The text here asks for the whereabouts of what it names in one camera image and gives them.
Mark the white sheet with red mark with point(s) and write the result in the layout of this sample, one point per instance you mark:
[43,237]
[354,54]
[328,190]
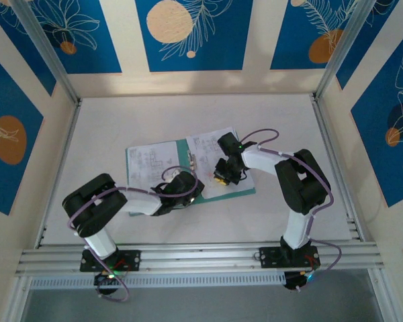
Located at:
[206,157]

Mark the green paper folder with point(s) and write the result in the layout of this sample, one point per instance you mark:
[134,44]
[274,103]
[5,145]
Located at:
[182,151]

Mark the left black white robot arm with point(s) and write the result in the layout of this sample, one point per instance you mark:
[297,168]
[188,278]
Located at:
[94,204]

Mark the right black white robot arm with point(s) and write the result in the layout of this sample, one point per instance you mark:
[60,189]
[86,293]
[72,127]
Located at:
[302,188]

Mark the metal folder clip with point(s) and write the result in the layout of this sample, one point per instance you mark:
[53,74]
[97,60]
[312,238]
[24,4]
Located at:
[191,161]

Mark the white floor plan sheet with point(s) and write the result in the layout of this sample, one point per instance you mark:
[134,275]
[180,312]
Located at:
[144,161]

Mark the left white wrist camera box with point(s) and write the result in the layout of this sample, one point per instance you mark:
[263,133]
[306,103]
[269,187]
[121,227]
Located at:
[175,173]

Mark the aluminium frame cross rail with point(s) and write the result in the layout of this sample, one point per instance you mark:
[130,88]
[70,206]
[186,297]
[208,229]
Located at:
[201,258]

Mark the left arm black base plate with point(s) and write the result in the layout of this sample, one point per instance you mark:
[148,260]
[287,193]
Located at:
[133,259]

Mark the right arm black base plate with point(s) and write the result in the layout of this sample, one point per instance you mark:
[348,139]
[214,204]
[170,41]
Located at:
[268,258]

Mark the aluminium table side rail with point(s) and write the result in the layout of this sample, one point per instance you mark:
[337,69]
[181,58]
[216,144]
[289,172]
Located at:
[67,144]
[319,114]

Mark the aluminium frame post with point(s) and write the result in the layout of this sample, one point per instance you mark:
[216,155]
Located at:
[344,50]
[52,55]

